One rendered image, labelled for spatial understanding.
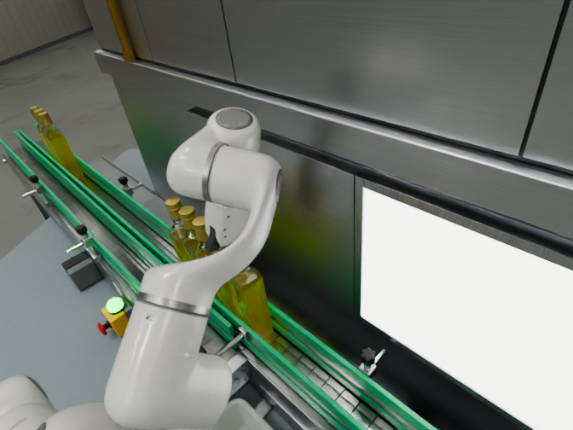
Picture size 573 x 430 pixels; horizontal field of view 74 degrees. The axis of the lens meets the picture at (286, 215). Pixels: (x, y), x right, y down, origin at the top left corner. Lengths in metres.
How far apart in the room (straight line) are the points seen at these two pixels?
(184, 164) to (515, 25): 0.37
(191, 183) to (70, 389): 0.83
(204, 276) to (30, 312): 1.08
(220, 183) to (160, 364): 0.21
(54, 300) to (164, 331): 1.05
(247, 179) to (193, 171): 0.07
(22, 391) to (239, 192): 0.51
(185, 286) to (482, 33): 0.40
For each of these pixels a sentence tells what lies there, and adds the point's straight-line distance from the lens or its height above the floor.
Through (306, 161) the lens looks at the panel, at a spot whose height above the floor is 1.31.
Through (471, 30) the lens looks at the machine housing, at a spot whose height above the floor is 1.52.
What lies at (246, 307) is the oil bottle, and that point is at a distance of 0.80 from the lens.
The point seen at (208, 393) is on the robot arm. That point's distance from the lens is 0.48.
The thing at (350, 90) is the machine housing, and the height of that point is 1.43.
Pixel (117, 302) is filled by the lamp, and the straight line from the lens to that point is 1.17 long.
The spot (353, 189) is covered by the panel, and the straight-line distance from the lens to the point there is 0.60.
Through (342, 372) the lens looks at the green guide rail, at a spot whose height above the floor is 0.92.
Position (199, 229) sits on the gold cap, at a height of 1.15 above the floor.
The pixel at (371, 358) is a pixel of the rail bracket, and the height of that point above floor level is 1.01.
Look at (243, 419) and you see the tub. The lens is 0.95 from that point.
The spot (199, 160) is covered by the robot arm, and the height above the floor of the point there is 1.42.
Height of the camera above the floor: 1.63
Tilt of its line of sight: 37 degrees down
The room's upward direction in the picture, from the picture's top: 8 degrees counter-clockwise
